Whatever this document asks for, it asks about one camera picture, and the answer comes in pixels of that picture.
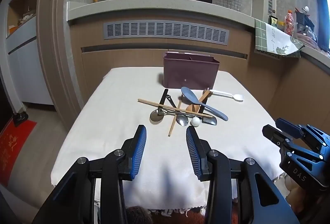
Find blue rice paddle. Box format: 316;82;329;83
180;87;229;121

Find wooden spoon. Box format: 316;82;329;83
186;88;212;114

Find purple utensil holder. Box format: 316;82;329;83
163;52;219;90

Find grey vent grille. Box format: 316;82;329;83
103;20;229;46

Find metal spoon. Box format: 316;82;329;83
165;104;189;126

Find wooden kitchen cabinet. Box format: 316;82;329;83
67;16;330;137

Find white storage cabinet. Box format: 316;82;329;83
0;0;56;111

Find light stone countertop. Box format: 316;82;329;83
66;0;330;72

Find black shoes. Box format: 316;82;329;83
13;112;29;128

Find green checked cloth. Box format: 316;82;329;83
254;18;305;59

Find black-handled metal ladle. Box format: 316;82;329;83
150;89;169;123

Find red floor mat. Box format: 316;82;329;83
0;119;38;180

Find black countertop rack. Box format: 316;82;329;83
295;6;315;35

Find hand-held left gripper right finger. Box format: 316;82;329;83
186;126;301;224

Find wooden chopstick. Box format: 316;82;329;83
138;99;213;118
168;100;182;137

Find white tablecloth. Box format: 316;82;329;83
50;67;286;214

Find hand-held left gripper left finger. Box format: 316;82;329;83
32;125;147;224

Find white plastic spoon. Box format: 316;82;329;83
209;90;244;102

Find small black utensil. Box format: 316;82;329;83
165;94;179;109

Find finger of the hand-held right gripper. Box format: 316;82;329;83
262;124;325;163
275;118;330;147

